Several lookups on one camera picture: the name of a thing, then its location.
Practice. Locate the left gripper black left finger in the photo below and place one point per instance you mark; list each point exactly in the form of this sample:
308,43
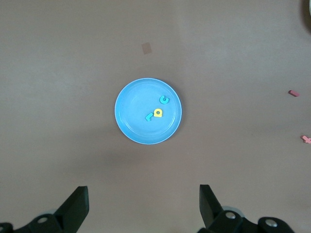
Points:
73,211

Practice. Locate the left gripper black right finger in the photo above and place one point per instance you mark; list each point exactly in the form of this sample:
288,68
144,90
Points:
211,211

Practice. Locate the yellow foam letter a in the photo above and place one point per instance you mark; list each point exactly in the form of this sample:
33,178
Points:
155,115

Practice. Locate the teal foam letter r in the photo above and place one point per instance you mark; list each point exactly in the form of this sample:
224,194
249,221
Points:
148,117

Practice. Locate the teal foam letter c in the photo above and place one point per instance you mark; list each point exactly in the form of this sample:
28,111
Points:
162,101

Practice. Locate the pink foam letter t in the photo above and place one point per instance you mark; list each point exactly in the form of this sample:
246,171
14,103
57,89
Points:
306,139

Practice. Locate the blue plate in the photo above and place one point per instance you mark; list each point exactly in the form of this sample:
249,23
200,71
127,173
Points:
136,109

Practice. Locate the red foam letter i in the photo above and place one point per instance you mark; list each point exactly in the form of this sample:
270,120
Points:
293,93

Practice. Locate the brown tape patch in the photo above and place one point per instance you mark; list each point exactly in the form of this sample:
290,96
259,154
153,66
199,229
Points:
146,48

